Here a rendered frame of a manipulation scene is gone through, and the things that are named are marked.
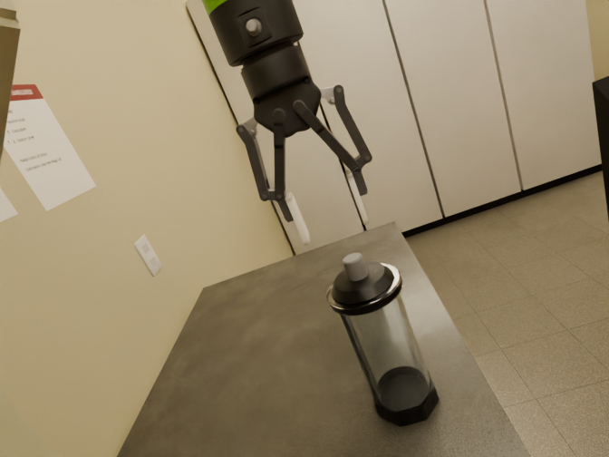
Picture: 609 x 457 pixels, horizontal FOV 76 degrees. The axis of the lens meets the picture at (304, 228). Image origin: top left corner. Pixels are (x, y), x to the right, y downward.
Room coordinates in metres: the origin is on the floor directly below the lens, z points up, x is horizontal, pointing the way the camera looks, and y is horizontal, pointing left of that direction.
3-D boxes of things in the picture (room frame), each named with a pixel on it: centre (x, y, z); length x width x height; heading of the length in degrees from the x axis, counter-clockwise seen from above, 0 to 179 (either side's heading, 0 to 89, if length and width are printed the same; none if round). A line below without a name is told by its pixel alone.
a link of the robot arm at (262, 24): (0.48, -0.04, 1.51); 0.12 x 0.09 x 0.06; 171
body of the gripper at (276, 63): (0.49, -0.04, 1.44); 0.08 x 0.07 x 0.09; 81
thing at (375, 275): (0.48, -0.04, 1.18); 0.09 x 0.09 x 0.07
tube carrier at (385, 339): (0.48, -0.05, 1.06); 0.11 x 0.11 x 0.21
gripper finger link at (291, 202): (0.49, 0.00, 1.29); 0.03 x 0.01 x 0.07; 171
